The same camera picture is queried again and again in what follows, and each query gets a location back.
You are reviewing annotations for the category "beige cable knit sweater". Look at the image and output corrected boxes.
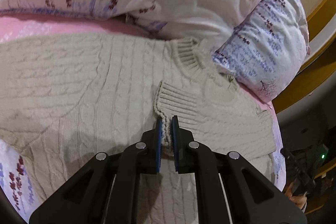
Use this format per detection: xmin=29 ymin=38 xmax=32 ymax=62
xmin=0 ymin=32 xmax=280 ymax=224

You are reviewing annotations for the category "person right hand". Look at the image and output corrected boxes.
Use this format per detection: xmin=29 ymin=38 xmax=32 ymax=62
xmin=284 ymin=182 xmax=307 ymax=212

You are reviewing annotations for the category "pink floral bed sheet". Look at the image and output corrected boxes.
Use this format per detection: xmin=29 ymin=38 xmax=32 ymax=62
xmin=0 ymin=13 xmax=287 ymax=223

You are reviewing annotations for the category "white lavender print pillow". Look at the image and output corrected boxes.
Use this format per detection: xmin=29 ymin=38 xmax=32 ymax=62
xmin=213 ymin=0 xmax=309 ymax=103

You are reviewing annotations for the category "wooden bed frame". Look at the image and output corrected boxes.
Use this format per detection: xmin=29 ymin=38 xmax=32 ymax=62
xmin=273 ymin=0 xmax=335 ymax=114

